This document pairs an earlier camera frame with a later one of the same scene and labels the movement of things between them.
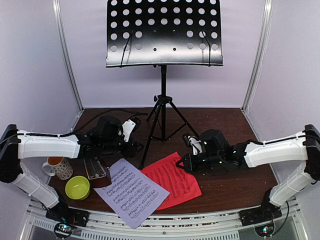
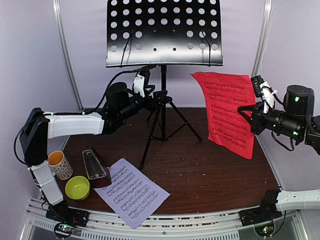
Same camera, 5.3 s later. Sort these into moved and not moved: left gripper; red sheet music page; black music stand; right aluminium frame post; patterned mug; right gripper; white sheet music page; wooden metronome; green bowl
Moved: right gripper; red sheet music page; left gripper
Not moved: black music stand; green bowl; white sheet music page; right aluminium frame post; wooden metronome; patterned mug
